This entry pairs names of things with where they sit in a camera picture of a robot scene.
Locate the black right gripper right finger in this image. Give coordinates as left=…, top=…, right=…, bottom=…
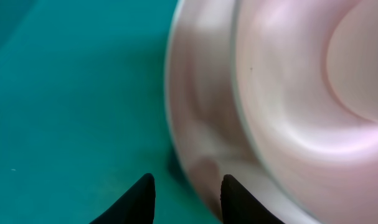
left=220, top=174, right=284, bottom=224

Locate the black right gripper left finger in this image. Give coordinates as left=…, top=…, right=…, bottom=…
left=90, top=173, right=156, bottom=224

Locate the small pink plate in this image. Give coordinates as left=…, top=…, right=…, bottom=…
left=233, top=0, right=378, bottom=223

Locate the teal plastic tray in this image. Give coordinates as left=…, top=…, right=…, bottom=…
left=0, top=0, right=217, bottom=223

